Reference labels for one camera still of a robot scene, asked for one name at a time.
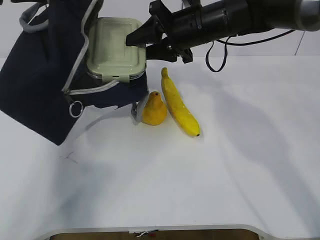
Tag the navy blue lunch bag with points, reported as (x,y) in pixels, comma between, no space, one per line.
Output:
(44,84)

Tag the yellow toy banana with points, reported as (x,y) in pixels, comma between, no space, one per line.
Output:
(177,108)

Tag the yellow toy pear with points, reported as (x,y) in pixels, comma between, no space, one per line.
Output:
(155,111)

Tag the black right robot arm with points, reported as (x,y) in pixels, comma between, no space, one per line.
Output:
(225,18)

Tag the green lid glass container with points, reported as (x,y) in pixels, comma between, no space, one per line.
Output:
(108,56)

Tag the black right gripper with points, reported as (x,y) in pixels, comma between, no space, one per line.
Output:
(168,33)

